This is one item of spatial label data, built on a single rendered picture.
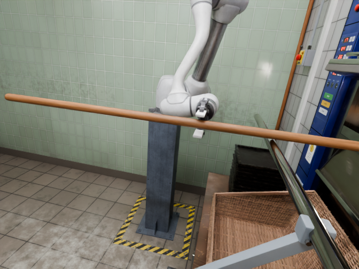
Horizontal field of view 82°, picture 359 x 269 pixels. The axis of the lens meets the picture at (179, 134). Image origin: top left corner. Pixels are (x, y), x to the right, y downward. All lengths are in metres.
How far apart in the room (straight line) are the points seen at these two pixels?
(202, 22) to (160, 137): 0.76
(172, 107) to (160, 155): 0.58
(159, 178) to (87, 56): 1.40
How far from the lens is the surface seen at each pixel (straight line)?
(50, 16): 2.57
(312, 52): 1.64
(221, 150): 2.08
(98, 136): 2.46
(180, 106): 0.99
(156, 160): 1.53
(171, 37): 1.97
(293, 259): 1.20
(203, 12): 1.12
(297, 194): 0.47
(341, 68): 0.96
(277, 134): 0.71
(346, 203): 1.00
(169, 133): 1.41
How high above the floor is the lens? 1.40
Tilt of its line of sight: 21 degrees down
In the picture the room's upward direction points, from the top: 5 degrees clockwise
